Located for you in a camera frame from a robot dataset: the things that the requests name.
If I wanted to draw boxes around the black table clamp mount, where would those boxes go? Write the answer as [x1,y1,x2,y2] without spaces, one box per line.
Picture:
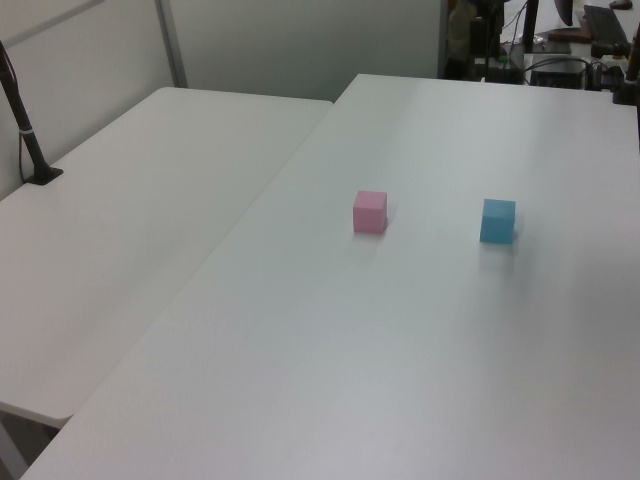
[611,38,640,106]

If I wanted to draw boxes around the pink cube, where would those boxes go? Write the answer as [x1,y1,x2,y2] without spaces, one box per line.
[352,189,389,234]

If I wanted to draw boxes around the black upright post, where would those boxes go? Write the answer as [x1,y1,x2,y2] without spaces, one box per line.
[468,17,490,80]

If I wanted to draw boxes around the thin black stand cable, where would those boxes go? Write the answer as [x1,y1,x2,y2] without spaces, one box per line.
[18,133,32,182]

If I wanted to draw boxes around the blue cube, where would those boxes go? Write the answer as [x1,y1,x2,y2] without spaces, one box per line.
[478,197,517,245]

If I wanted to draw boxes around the black keyboard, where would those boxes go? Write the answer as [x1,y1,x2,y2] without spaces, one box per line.
[582,4,629,42]

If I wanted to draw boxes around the black stand pole with base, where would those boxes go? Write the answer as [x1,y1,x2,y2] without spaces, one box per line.
[0,39,65,187]

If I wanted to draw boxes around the black camera device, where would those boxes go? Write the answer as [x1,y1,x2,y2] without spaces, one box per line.
[590,41,629,62]

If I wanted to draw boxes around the beige bag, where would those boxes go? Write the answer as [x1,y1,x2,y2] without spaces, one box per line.
[447,0,475,60]

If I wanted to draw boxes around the black monitor stand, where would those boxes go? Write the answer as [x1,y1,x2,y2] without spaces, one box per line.
[509,0,572,55]

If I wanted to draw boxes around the black electronics box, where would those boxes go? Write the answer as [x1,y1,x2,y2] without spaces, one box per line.
[529,58,589,89]

